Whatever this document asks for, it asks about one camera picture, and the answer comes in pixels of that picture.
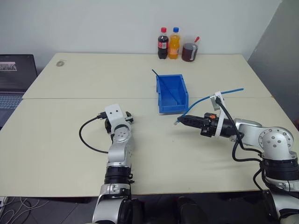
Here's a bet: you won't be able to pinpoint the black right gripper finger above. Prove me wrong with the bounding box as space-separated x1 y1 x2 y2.
177 118 206 129
181 114 206 123

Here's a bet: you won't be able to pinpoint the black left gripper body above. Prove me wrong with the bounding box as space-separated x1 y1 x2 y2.
104 118 113 135

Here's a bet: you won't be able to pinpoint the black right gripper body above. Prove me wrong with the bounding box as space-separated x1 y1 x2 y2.
200 112 221 138

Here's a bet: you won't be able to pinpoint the blue cable with clear plug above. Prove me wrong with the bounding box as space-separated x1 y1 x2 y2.
172 87 245 127

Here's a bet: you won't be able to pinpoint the blue plastic bin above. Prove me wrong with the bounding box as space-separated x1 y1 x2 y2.
155 74 191 116

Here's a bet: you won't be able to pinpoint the jar of dark liquid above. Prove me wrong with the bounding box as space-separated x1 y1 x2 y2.
181 42 199 63

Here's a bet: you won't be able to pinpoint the orange soda bottle blue cap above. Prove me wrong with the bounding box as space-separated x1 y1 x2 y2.
168 27 181 60

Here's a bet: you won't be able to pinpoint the cola bottle with red cap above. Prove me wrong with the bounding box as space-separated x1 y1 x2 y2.
157 27 170 60

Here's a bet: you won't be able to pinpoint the dark rounded shape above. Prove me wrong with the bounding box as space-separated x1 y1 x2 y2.
175 196 203 224

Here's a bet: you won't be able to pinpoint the dark grey laptop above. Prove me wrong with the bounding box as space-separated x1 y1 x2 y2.
0 54 38 129

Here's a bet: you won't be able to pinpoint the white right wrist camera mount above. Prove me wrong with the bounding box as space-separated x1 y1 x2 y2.
209 91 227 139

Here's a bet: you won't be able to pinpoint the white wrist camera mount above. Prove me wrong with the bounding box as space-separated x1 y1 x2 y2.
104 104 125 132
209 91 227 139

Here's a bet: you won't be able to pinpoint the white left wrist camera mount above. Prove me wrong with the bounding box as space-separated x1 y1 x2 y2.
104 104 125 132

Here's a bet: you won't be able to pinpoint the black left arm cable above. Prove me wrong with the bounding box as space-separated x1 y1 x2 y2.
78 112 110 154

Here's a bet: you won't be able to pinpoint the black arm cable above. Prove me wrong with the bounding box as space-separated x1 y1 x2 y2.
215 96 270 197
78 112 110 154

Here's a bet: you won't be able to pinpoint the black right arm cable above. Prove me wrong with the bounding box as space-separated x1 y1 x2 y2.
215 96 270 197

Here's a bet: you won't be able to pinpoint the white floor cables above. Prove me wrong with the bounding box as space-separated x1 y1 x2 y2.
0 196 51 224

